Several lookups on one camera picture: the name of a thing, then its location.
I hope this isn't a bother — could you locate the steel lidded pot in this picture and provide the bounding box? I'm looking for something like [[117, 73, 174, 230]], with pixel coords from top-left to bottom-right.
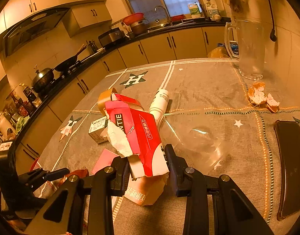
[[32, 65, 54, 93]]

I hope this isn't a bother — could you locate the small orange peel piece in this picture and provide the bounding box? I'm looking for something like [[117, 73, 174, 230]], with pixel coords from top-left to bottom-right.
[[266, 93, 280, 113]]

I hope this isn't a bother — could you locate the black range hood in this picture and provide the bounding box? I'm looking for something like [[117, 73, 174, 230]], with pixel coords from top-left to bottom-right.
[[2, 7, 70, 57]]

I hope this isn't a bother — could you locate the pink medicine box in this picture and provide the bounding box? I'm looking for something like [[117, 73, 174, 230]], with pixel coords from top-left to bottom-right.
[[92, 149, 118, 175]]

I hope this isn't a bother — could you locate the red white torn carton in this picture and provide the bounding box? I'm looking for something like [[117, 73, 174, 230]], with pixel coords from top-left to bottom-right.
[[105, 100, 169, 179]]

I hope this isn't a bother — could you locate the black smartphone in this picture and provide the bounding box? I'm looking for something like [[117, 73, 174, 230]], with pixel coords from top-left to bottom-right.
[[274, 120, 300, 220]]

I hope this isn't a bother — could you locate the clear glass pitcher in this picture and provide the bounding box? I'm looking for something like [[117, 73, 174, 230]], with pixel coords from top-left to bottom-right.
[[224, 20, 265, 81]]

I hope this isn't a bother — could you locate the red colander bowl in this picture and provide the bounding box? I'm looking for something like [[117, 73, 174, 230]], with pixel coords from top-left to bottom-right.
[[122, 12, 144, 26]]

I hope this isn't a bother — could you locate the brown packing tape roll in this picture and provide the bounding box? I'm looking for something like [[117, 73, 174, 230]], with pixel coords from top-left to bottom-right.
[[98, 88, 144, 115]]

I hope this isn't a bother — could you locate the green detergent bottle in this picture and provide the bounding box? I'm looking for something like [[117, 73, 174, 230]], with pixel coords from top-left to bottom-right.
[[188, 3, 202, 18]]

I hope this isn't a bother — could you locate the clear plastic wrapper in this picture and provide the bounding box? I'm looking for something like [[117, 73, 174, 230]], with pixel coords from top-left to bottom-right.
[[159, 111, 231, 174]]

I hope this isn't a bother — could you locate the chrome kitchen faucet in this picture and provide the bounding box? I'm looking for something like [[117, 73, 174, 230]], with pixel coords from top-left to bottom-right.
[[154, 5, 173, 26]]

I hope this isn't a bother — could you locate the small white medicine box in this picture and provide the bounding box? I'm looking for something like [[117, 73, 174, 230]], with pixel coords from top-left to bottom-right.
[[88, 116, 108, 144]]

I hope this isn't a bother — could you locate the black wok pan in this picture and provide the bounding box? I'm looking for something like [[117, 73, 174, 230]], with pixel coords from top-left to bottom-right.
[[54, 44, 87, 72]]

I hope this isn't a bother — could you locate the grey patterned tablecloth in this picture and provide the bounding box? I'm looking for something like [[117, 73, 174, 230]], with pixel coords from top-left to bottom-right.
[[38, 59, 300, 234]]

